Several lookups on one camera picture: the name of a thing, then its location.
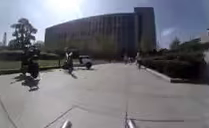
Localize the white vehicle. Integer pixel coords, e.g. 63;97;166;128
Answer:
77;54;94;70

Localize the group of people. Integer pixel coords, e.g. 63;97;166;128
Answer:
122;53;133;65

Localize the grey concrete slab plaza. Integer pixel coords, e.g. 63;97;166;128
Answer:
0;61;209;128

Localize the dark tall building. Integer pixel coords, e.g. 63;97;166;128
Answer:
44;6;157;61

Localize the person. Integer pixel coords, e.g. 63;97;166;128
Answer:
134;51;143;70
63;49;75;74

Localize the pale kerb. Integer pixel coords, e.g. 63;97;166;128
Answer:
143;65;193;84

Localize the robot's own part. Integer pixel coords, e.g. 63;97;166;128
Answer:
125;118;137;128
60;120;73;128

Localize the dark hedge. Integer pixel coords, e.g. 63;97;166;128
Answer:
140;49;209;83

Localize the tall tree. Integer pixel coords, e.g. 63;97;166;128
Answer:
8;17;39;49

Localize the grass strip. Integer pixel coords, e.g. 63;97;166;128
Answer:
0;59;65;72

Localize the low hedge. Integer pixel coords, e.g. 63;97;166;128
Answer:
0;49;61;62

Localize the dark kerb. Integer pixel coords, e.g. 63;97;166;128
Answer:
0;64;63;77

